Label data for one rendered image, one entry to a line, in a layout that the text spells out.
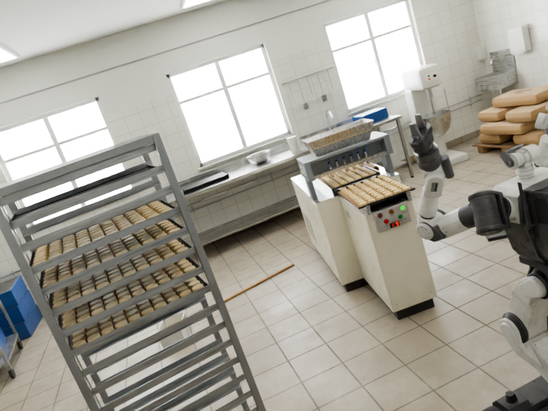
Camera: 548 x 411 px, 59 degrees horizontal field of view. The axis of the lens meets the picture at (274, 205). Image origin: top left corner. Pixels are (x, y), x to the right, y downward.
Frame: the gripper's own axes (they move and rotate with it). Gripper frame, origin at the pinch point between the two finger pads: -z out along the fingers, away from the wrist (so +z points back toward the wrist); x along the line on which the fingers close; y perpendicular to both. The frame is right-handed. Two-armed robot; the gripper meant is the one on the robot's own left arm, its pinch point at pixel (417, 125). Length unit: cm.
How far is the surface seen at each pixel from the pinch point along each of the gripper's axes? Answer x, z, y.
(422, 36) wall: 514, 227, -249
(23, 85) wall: 115, -6, -549
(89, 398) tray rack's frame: -127, 26, -95
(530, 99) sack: 411, 283, -88
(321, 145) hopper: 113, 100, -151
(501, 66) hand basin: 542, 311, -158
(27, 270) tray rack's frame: -106, -25, -102
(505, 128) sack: 390, 308, -116
